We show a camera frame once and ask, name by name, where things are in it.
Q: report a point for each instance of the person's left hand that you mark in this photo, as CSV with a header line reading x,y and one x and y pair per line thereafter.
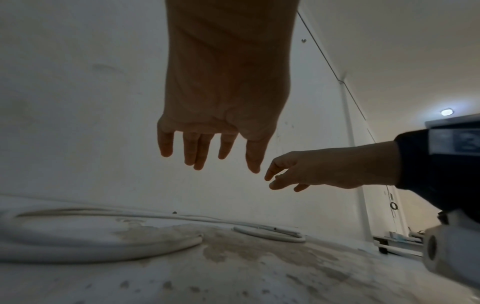
x,y
225,74

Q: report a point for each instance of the person's right hand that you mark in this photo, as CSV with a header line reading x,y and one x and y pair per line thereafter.
x,y
318,169

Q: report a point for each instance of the black right wristband with markers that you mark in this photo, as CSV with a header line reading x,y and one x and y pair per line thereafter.
x,y
420,178

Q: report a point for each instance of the low white bench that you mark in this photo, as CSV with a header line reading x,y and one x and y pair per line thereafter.
x,y
397,246

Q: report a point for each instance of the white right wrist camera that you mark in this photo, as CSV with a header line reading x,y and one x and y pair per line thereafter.
x,y
457,252

